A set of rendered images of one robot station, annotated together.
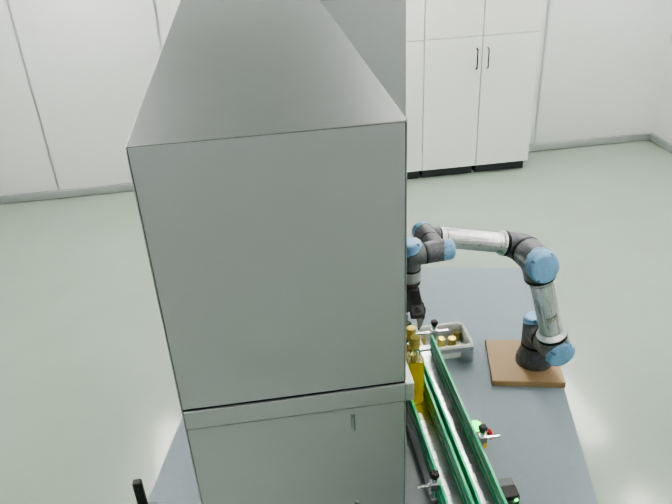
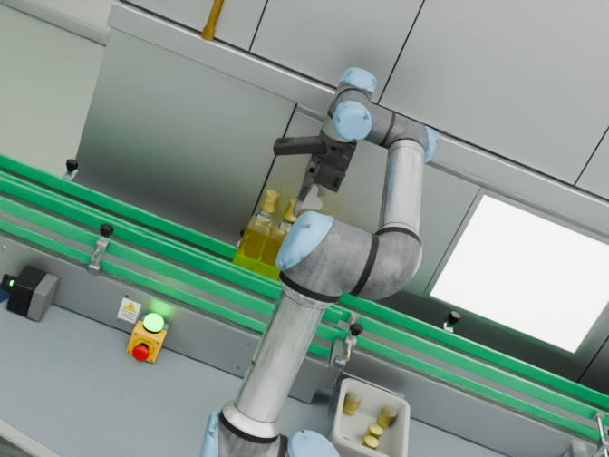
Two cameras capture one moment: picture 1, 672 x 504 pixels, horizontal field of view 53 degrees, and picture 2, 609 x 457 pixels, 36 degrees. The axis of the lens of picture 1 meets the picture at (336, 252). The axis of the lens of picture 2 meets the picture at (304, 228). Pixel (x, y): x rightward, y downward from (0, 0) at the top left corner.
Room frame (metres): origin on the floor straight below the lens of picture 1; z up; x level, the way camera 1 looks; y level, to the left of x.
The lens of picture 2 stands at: (2.10, -2.14, 2.16)
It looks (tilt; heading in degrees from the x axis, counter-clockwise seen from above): 29 degrees down; 93
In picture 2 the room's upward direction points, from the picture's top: 24 degrees clockwise
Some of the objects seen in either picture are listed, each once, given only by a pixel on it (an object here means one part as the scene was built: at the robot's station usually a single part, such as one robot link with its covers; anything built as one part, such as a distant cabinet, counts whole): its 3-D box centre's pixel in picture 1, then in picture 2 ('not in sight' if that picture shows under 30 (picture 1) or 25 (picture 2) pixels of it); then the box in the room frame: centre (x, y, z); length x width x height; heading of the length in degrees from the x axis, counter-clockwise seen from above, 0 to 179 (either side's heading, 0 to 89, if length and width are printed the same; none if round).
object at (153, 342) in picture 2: not in sight; (147, 339); (1.79, -0.47, 0.79); 0.07 x 0.07 x 0.07; 6
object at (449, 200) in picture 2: not in sight; (442, 238); (2.32, -0.08, 1.15); 0.90 x 0.03 x 0.34; 6
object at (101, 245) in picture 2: (488, 439); (97, 255); (1.62, -0.47, 0.94); 0.07 x 0.04 x 0.13; 96
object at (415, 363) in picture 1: (414, 375); (248, 253); (1.91, -0.26, 0.99); 0.06 x 0.06 x 0.21; 6
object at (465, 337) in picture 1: (442, 343); (366, 431); (2.34, -0.44, 0.80); 0.22 x 0.17 x 0.09; 96
